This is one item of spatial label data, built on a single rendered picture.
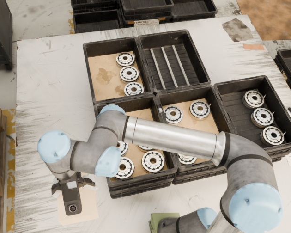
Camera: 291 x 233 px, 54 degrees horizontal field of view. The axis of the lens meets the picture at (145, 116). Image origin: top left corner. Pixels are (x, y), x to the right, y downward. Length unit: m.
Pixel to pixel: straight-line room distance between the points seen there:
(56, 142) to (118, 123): 0.17
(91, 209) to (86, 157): 0.31
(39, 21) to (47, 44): 1.28
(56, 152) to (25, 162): 0.87
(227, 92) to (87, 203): 0.96
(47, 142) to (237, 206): 0.46
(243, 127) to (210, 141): 0.75
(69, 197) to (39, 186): 0.64
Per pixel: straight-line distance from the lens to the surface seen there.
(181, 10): 2.73
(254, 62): 2.00
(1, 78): 2.85
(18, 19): 3.34
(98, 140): 0.72
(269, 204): 0.70
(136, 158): 1.33
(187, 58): 1.70
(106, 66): 1.63
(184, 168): 1.23
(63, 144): 0.69
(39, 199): 1.47
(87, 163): 0.69
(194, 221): 1.12
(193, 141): 0.77
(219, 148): 0.78
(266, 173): 0.75
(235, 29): 2.15
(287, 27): 3.54
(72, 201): 0.86
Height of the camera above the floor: 2.06
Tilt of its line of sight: 59 degrees down
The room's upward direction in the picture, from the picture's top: 6 degrees clockwise
